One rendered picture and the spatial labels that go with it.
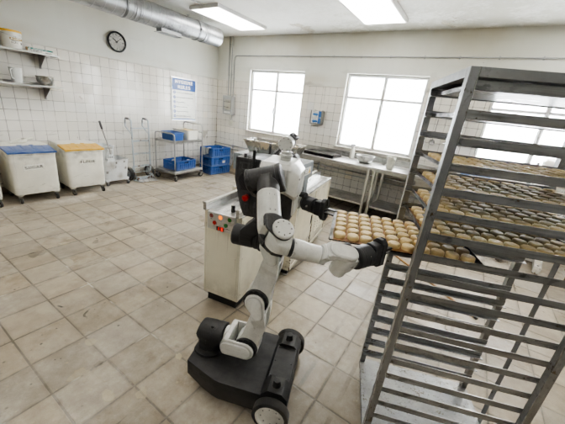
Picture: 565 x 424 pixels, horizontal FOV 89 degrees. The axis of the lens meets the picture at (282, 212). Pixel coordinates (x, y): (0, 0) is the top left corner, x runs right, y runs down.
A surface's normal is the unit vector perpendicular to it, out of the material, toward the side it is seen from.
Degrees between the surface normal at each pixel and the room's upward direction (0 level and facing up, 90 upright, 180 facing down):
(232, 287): 90
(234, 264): 90
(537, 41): 90
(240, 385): 0
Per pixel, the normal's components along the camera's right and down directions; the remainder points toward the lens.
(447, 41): -0.55, 0.23
